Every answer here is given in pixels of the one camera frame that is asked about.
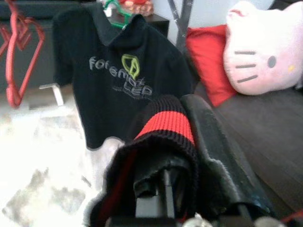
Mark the red cushion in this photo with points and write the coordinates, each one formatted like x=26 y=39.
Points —
x=208 y=66

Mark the green plastic hanger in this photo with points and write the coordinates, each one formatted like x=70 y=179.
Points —
x=125 y=14

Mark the red gold figurine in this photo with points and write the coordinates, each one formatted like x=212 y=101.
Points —
x=139 y=7

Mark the red plastic hanger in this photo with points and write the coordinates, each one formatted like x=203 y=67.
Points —
x=14 y=9
x=10 y=71

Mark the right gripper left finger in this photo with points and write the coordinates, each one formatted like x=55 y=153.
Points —
x=161 y=172

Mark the pink cat face pillow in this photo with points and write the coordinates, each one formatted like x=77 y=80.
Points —
x=260 y=47

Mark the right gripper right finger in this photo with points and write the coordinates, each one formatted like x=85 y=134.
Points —
x=213 y=127

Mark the dark grey fabric sofa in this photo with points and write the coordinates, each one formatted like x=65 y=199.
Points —
x=272 y=132

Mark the black polo shirt with logo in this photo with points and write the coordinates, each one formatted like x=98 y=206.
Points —
x=106 y=94

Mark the black garment with red trim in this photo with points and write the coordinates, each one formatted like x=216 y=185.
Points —
x=165 y=125

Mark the silver metal clothes rack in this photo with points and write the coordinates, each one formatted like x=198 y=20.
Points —
x=176 y=14

